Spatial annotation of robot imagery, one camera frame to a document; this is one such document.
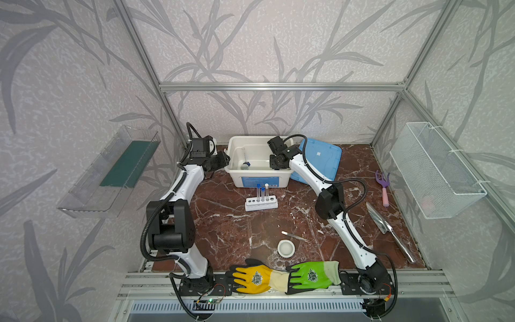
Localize test tube cork stopper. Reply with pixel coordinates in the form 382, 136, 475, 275
264, 183, 270, 201

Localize white test tube rack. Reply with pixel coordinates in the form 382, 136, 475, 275
245, 195, 278, 212

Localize large white ceramic dish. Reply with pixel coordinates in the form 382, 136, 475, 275
277, 240, 296, 258

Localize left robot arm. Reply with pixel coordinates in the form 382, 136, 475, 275
139, 122, 230, 289

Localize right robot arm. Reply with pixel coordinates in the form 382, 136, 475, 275
268, 136, 398, 294

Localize white plastic storage bin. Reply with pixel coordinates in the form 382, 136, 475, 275
224, 136, 294, 188

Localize blue plastic bin lid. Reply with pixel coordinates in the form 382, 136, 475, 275
305, 138, 342, 181

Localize yellow work glove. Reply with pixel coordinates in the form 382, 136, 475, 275
225, 258, 289, 295

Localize metal tongs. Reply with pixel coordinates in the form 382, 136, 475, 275
366, 202, 415, 264

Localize green work glove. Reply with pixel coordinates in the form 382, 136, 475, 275
286, 261, 342, 295

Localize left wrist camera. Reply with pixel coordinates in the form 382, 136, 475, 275
189, 136, 216, 163

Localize clear wall shelf green mat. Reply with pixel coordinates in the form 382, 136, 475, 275
57, 126, 161, 219

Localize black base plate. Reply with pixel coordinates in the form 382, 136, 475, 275
177, 270, 396, 303

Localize white wire mesh basket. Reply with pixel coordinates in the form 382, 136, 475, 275
390, 122, 487, 219

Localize aluminium frame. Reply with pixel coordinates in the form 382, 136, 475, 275
112, 0, 515, 291

